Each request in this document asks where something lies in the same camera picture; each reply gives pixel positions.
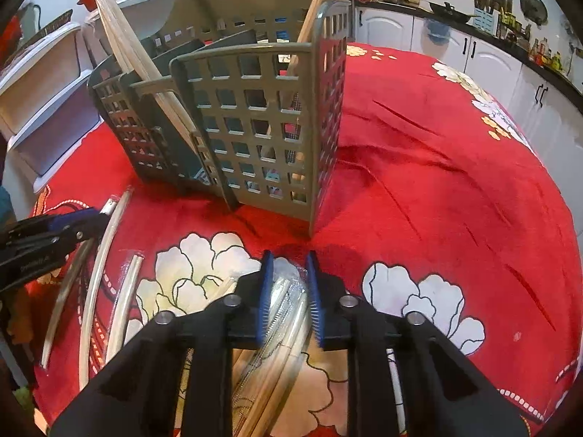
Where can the grey plastic utensil caddy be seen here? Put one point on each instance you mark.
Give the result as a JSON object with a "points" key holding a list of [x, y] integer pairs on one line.
{"points": [[266, 108]]}

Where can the white kitchen cabinets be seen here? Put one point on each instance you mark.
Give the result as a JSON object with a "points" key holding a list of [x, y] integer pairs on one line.
{"points": [[549, 117]]}

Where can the chopstick pair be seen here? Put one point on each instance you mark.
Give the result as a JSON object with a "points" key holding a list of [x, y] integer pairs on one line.
{"points": [[260, 378]]}

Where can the black wok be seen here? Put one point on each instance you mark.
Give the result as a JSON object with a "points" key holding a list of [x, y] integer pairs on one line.
{"points": [[448, 12]]}

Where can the chopstick in caddy left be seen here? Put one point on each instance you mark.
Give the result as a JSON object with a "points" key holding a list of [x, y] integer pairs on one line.
{"points": [[132, 56]]}

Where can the white plastic drawer unit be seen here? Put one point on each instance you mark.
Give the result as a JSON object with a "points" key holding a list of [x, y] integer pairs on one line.
{"points": [[46, 109]]}

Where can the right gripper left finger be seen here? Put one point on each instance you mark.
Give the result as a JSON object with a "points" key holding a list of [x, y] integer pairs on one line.
{"points": [[176, 373]]}

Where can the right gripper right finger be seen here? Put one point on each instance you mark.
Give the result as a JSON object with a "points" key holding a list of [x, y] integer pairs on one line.
{"points": [[403, 373]]}

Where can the red floral tablecloth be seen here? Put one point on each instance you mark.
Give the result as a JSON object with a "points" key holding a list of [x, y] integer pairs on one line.
{"points": [[438, 203]]}

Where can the hanging pot lid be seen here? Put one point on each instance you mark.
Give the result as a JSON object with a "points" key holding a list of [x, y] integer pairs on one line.
{"points": [[535, 11]]}

